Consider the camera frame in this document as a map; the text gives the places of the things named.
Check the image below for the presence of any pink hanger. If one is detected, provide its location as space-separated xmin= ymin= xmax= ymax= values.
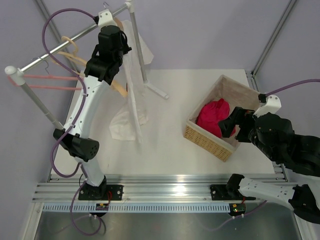
xmin=6 ymin=74 xmax=86 ymax=91

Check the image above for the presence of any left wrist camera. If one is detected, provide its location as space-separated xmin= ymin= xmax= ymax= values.
xmin=97 ymin=9 xmax=117 ymax=29

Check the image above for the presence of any white printed t shirt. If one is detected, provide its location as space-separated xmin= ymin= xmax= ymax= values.
xmin=109 ymin=20 xmax=148 ymax=144

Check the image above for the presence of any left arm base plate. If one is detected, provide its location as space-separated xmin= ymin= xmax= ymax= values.
xmin=78 ymin=183 xmax=124 ymax=201

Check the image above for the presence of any aluminium rail frame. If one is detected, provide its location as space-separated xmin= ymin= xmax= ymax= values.
xmin=31 ymin=69 xmax=301 ymax=203

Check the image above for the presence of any wooden hanger with metal hook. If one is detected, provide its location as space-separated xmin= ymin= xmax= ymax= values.
xmin=103 ymin=1 xmax=128 ymax=98

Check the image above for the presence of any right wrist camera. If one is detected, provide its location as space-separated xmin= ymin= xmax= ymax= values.
xmin=253 ymin=93 xmax=282 ymax=117

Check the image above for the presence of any light wooden hanger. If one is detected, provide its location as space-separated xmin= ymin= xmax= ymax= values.
xmin=57 ymin=36 xmax=87 ymax=67

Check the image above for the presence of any white cable duct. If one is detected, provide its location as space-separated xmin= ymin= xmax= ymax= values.
xmin=42 ymin=202 xmax=232 ymax=213

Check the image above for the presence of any pink cloth in basket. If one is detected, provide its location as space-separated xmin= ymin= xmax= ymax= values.
xmin=195 ymin=98 xmax=230 ymax=139

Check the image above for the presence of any clothes rack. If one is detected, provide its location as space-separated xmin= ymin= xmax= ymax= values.
xmin=4 ymin=0 xmax=169 ymax=130

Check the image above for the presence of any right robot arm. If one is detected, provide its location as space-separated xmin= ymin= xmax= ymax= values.
xmin=218 ymin=107 xmax=320 ymax=224

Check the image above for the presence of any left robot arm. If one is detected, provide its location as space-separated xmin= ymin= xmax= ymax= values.
xmin=53 ymin=25 xmax=131 ymax=200

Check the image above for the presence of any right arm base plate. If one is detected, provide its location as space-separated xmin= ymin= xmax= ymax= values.
xmin=209 ymin=184 xmax=256 ymax=201

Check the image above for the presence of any wicker basket with liner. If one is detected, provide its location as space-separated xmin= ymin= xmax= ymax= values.
xmin=183 ymin=75 xmax=260 ymax=162

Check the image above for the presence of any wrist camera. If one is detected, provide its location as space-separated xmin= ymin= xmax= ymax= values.
xmin=253 ymin=93 xmax=282 ymax=117
xmin=97 ymin=9 xmax=117 ymax=29

